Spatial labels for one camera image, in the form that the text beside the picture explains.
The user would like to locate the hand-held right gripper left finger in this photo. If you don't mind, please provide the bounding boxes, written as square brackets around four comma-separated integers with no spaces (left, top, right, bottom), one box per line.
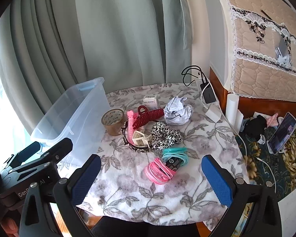
[19,154,102,237]

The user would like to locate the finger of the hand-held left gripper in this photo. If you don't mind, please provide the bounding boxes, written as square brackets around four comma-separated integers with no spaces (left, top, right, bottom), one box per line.
[4,141,41,170]
[8,138,73,173]

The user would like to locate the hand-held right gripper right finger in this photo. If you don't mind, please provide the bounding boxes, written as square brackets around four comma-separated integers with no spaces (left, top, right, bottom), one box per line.
[201,154,279,237]

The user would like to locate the clear plastic storage box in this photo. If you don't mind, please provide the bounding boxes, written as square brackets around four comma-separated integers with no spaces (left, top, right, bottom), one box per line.
[30,77,106,163]

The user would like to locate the teal coil hair ties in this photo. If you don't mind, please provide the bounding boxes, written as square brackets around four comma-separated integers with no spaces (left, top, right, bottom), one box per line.
[161,147,189,167]

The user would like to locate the brown tape roll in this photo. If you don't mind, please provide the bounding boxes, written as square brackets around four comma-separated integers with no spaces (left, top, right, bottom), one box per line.
[101,109,125,136]

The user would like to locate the black toothed headband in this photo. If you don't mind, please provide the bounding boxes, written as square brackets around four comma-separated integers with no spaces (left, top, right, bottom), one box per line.
[121,120,153,152]

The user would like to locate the pink coil hair ties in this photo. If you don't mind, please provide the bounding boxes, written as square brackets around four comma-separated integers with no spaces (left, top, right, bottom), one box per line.
[145,157,178,185]

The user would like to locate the leopard print scrunchie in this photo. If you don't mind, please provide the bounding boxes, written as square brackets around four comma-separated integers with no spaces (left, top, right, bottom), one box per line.
[150,122,182,151]

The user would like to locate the cream hair claw clip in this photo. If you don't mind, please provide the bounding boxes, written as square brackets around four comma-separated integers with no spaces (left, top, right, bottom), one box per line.
[132,130,152,147]

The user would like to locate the pink hair roller clip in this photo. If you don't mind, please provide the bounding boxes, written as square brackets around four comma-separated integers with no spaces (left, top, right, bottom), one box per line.
[127,110,140,141]

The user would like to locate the white paper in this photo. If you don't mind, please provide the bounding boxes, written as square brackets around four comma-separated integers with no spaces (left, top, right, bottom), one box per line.
[163,96,194,125]

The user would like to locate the dark red hair claw clip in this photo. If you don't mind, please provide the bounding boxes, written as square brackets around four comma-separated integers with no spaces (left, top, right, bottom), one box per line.
[134,105,165,129]

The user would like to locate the white medicine box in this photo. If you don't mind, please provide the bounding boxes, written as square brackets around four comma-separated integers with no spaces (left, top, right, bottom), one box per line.
[142,95,159,111]

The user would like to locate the person's left hand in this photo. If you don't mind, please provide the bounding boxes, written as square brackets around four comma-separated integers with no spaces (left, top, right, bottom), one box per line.
[1,218,16,234]

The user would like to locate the floral fleece blanket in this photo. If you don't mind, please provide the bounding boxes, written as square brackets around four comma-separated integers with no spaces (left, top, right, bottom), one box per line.
[57,83,249,228]

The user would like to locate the white phone stand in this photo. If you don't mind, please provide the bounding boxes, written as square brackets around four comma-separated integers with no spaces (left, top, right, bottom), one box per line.
[266,141,287,155]

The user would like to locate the black cloth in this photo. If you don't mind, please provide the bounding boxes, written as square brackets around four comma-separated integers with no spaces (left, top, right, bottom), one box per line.
[244,115,268,139]

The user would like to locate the dark floral rug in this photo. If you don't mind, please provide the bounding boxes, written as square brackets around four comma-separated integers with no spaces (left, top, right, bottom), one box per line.
[235,118,296,200]

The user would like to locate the white power adapter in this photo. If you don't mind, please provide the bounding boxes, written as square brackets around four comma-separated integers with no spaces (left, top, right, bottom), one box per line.
[225,93,238,126]

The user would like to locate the pink cloth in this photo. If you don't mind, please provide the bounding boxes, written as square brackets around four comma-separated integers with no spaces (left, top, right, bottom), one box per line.
[266,114,279,126]

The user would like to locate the smartphone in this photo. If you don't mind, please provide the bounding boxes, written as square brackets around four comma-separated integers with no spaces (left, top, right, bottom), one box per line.
[269,112,296,153]

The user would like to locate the black charger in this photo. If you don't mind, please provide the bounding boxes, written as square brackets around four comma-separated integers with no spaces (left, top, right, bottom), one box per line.
[200,76,217,104]

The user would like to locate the beige quilted lace cover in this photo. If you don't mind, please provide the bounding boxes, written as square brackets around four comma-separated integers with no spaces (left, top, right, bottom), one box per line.
[212,0,296,99]

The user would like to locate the pale green curtain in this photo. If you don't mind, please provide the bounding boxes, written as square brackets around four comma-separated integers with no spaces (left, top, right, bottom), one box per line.
[0,0,195,141]

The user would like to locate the grey paper packet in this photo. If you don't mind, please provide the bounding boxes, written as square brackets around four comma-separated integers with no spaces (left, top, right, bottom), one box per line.
[274,37,293,66]

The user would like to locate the black charging cable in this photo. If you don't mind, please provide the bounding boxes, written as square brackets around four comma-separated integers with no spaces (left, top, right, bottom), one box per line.
[182,65,210,87]

